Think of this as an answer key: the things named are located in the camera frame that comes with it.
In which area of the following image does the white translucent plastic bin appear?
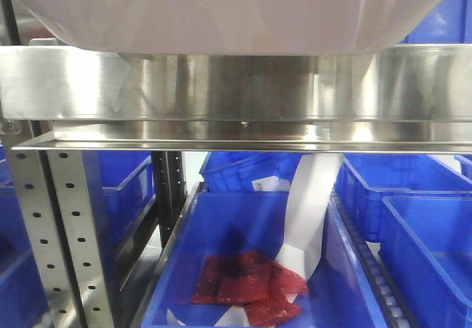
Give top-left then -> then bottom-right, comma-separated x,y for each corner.
18,0 -> 441,55

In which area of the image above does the blue bin rear centre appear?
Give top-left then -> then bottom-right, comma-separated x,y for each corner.
200,151 -> 302,192

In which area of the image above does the blue bin left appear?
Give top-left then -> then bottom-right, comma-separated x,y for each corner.
96,151 -> 156,248

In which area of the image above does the stainless steel shelf beam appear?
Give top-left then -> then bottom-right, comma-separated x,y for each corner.
1,44 -> 471,154

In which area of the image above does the blue bin with red bags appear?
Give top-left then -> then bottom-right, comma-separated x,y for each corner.
141,192 -> 387,327

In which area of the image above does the blue bin upper right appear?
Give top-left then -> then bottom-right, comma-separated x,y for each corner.
401,0 -> 471,43

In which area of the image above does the white paper strip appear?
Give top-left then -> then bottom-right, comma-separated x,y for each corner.
166,153 -> 344,327

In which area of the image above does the roller conveyor track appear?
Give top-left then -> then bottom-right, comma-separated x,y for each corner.
330,191 -> 415,327

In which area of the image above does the black perforated upright post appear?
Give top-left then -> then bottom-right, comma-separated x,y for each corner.
151,151 -> 187,248

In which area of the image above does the perforated steel upright post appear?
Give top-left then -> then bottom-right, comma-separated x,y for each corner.
7,119 -> 116,328

